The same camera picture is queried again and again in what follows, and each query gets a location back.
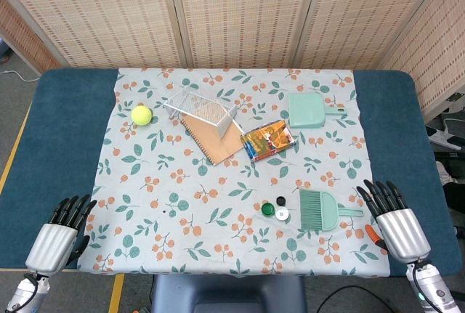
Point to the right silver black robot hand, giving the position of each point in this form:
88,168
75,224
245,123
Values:
401,233

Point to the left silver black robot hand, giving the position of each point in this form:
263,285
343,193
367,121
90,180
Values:
54,240

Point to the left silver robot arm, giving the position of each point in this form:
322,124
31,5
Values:
25,295

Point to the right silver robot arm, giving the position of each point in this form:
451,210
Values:
436,289

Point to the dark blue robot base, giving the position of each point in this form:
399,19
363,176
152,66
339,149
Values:
225,295

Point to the white bottle cap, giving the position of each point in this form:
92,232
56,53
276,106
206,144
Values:
282,214

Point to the black bottle cap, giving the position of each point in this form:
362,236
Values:
281,201

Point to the green bottle cap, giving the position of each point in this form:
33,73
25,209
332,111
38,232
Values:
268,209

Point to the white stand device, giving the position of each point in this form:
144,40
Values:
445,135

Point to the dark blue table cover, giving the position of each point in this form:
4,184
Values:
54,128

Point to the floral leaf print tablecloth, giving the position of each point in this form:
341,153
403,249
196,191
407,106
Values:
181,189

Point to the yellow tennis ball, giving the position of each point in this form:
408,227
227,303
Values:
141,115

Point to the mint green dustpan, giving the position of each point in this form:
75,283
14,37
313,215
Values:
307,109

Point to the orange crayon box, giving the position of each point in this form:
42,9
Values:
269,140

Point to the brown spiral notebook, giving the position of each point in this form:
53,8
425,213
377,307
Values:
210,144

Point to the woven bamboo screen panel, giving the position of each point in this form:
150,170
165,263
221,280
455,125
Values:
101,15
243,15
18,33
436,48
367,15

